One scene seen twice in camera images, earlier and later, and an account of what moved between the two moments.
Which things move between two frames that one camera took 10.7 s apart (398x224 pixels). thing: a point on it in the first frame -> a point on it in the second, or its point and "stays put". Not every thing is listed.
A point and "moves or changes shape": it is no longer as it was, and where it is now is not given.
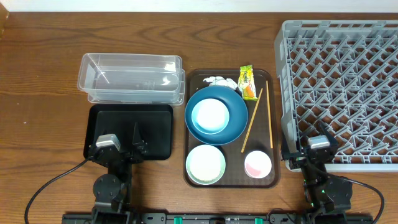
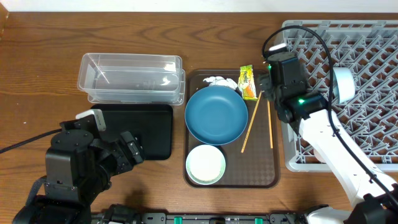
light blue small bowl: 210,116 -> 344,84
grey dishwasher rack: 343,73 stays put
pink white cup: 257,164 moves or changes shape
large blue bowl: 237,111 stays put
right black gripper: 286,155 -> 265,84
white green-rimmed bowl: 205,164 stays put
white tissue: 221,81 stays put
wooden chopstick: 270,116 stays put
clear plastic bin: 132,79 stays put
